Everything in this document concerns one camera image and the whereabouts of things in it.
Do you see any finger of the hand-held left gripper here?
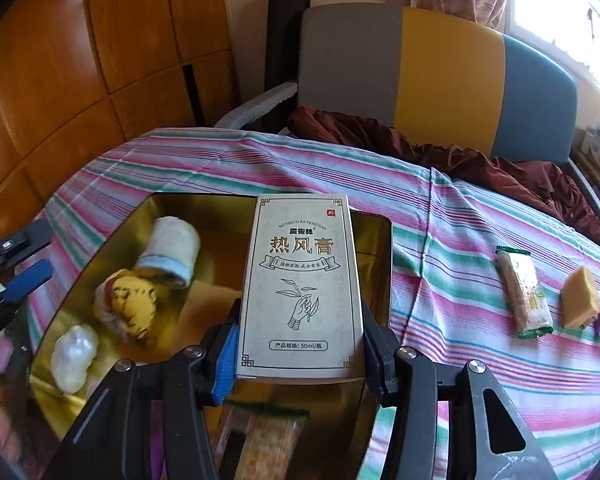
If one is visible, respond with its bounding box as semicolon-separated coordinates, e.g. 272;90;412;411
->
0;260;55;342
0;219;54;277

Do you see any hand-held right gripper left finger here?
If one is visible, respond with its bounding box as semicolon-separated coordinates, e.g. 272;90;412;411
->
57;300;243;480

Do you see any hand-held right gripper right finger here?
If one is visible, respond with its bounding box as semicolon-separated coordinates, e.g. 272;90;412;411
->
361;300;561;480

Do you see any white plastic wrap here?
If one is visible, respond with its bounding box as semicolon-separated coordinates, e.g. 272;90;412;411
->
50;324;100;395

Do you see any brown biscuit packet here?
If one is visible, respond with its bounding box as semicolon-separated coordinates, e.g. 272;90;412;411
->
212;400;311;480

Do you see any gold tray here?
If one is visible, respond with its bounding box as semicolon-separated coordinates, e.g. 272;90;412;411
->
27;191;394;480

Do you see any white printed carton box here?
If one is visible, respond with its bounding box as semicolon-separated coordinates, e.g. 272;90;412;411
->
235;194;365;385

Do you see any yellow sock ball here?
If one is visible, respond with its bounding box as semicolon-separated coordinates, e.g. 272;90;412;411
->
94;268;161;344

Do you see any white towel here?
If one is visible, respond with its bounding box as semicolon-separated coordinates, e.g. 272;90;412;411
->
132;216;202;290

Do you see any person's left hand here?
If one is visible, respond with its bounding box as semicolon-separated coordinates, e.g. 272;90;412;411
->
0;346;24;466

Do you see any green white snack packet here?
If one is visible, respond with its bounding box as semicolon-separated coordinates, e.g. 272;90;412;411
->
496;245;555;339

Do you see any wooden wardrobe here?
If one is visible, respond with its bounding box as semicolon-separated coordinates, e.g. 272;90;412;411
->
0;0;234;241

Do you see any small yellow sponge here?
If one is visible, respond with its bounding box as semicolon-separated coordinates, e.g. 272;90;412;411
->
560;266;600;331

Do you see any dark red cloth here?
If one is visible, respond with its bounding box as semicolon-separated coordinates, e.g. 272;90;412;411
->
286;105;600;249

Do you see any grey yellow blue chair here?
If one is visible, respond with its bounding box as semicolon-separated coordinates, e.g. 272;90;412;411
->
215;4;600;221

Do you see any white cardboard box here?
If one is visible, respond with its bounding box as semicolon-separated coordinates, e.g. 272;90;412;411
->
580;125;600;181

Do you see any black rolled mat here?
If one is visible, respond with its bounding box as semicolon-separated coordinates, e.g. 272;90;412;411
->
264;0;309;134

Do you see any window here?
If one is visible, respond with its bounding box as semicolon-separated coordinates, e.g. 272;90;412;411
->
505;0;600;96

